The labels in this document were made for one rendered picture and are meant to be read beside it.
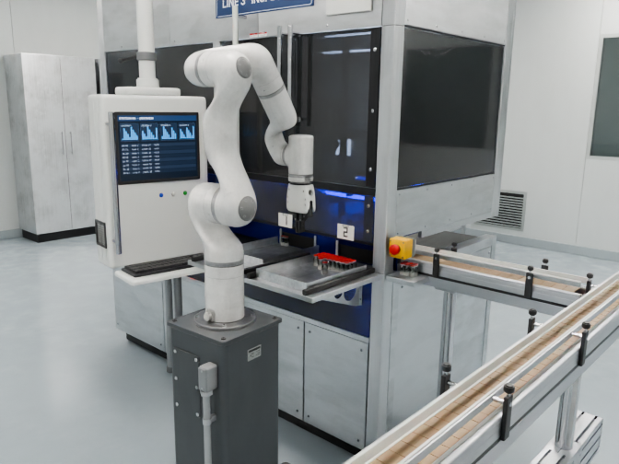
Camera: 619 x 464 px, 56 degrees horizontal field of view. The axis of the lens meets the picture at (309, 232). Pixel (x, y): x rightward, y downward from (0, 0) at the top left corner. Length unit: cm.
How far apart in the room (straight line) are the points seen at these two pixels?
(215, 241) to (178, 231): 105
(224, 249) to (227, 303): 17
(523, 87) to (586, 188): 128
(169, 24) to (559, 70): 461
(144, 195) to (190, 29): 86
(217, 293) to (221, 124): 49
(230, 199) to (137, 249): 112
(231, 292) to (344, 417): 106
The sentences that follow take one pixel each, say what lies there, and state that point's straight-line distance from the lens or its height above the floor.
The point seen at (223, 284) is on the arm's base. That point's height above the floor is 99.
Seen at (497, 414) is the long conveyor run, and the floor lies 93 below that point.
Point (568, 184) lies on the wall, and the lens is 676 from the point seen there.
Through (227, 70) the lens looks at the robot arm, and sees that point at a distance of 163.
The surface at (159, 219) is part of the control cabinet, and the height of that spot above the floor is 100.
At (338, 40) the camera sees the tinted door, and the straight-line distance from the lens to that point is 236.
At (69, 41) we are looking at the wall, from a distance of 760.
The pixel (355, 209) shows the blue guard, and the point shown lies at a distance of 230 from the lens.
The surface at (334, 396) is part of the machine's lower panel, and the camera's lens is 262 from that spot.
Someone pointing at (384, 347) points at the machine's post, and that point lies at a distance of 239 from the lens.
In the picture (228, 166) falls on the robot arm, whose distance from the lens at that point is 168.
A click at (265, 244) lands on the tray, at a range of 268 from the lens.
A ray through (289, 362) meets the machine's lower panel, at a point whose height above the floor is 36.
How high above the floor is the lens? 152
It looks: 12 degrees down
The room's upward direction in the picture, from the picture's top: 1 degrees clockwise
